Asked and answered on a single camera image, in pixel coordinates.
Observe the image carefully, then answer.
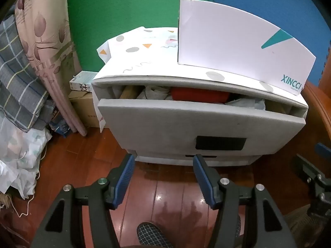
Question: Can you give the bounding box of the white printed cloth pile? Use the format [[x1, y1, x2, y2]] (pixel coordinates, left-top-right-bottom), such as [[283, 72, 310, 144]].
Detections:
[[0, 119, 53, 199]]

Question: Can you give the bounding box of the person's olive knit clothing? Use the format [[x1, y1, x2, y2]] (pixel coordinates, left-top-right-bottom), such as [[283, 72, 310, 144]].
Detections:
[[283, 204, 331, 248]]

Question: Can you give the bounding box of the white cord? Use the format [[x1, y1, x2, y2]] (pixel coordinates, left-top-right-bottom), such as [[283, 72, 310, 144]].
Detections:
[[10, 148, 43, 217]]

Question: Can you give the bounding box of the blue foam mat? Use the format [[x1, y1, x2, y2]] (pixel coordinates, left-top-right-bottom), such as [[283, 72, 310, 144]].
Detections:
[[207, 0, 331, 83]]

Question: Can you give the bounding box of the pink floral fabric roll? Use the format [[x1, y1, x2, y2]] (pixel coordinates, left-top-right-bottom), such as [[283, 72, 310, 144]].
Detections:
[[14, 0, 87, 137]]

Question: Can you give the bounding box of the white patterned cabinet cover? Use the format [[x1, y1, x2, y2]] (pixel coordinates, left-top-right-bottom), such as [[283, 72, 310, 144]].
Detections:
[[92, 26, 308, 133]]

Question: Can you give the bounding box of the person's checked slipper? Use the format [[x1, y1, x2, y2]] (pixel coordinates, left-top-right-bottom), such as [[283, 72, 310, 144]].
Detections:
[[137, 222, 174, 248]]

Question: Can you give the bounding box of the white cardboard box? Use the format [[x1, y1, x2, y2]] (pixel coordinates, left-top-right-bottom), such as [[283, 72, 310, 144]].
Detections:
[[177, 0, 317, 96]]

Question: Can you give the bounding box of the grey plaid blanket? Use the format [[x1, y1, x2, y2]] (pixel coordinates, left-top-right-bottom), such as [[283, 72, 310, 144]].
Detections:
[[0, 14, 56, 131]]

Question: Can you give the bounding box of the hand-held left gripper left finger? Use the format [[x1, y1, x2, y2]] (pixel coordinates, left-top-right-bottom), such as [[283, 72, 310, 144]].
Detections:
[[31, 154, 136, 248]]

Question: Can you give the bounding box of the brown cardboard box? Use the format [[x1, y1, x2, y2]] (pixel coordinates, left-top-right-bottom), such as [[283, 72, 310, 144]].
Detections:
[[68, 90, 101, 129]]

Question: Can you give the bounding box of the beige garment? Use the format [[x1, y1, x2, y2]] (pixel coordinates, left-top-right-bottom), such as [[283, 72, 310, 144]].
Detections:
[[119, 86, 142, 100]]

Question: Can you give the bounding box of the blue packet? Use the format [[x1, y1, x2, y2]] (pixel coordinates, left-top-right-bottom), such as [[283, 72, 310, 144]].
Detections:
[[49, 114, 71, 138]]

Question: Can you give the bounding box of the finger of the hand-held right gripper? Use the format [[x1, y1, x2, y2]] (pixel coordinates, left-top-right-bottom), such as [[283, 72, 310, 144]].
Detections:
[[291, 154, 331, 221], [315, 143, 331, 159]]

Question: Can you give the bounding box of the grey drawer cabinet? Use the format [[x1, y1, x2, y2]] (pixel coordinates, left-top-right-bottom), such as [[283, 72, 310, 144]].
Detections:
[[91, 26, 309, 167]]

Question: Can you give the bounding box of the green foam mat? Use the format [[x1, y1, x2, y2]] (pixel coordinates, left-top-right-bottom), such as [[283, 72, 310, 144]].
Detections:
[[66, 0, 215, 74]]

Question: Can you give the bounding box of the white sock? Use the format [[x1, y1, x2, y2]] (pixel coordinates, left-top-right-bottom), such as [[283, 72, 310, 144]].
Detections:
[[138, 85, 171, 102]]

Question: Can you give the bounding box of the orange wooden furniture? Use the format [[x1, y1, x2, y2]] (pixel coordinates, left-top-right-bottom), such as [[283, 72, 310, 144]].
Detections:
[[300, 79, 331, 148]]

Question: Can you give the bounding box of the red garment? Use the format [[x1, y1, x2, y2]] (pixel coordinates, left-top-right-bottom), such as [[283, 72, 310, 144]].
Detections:
[[171, 87, 231, 104]]

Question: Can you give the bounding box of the small white book box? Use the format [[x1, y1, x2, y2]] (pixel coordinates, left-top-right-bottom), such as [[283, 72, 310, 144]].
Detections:
[[69, 70, 97, 93]]

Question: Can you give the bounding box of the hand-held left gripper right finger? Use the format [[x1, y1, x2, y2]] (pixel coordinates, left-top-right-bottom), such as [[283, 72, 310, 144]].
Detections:
[[193, 154, 296, 248]]

